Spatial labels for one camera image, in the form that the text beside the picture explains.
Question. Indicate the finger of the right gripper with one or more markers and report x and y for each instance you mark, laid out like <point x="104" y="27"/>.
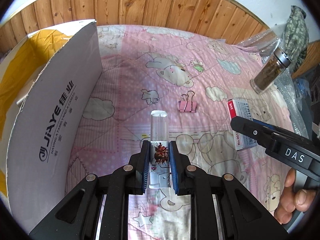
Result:
<point x="268" y="128"/>
<point x="263" y="139"/>

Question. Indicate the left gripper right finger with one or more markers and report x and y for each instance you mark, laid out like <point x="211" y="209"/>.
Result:
<point x="178" y="165"/>

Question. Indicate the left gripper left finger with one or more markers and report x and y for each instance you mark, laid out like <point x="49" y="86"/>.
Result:
<point x="138" y="182"/>

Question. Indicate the red white staples box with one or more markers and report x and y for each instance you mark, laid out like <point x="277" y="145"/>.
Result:
<point x="240" y="114"/>

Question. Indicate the pink binder clip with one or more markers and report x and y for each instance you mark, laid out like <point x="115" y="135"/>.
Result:
<point x="187" y="103"/>

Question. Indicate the person's right hand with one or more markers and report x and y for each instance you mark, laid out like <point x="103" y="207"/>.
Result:
<point x="290" y="201"/>

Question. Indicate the glass tea bottle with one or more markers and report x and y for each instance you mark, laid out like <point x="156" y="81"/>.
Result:
<point x="277" y="63"/>

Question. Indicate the pink cartoon quilt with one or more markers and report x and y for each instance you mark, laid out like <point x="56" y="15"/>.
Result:
<point x="149" y="68"/>

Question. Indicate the camouflage cloth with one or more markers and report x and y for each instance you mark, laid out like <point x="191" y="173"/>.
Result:
<point x="296" y="38"/>

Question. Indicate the white cardboard box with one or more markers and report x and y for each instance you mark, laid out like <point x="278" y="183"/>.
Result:
<point x="46" y="81"/>

